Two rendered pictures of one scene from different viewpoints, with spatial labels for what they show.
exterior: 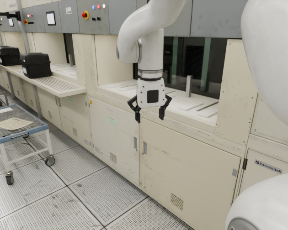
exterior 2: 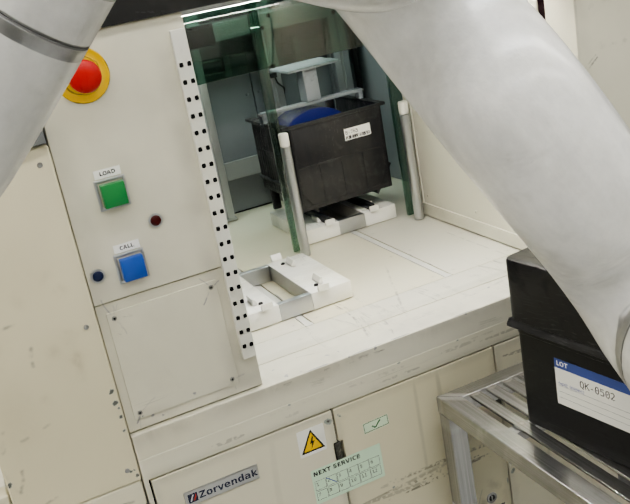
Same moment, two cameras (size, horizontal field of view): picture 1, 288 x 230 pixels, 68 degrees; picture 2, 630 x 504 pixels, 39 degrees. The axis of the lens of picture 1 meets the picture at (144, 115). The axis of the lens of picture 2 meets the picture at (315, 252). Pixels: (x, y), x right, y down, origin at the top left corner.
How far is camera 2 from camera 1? 0.48 m
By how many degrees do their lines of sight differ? 63
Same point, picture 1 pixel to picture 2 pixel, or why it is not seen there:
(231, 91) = (8, 347)
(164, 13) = (8, 161)
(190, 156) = not seen: outside the picture
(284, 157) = (245, 430)
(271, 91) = (604, 228)
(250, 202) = not seen: outside the picture
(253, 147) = (160, 465)
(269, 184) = not seen: outside the picture
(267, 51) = (584, 168)
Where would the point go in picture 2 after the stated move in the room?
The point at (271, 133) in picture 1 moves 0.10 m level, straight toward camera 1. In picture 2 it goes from (184, 391) to (221, 412)
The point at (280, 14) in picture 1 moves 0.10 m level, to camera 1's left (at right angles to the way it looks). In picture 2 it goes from (575, 106) to (563, 150)
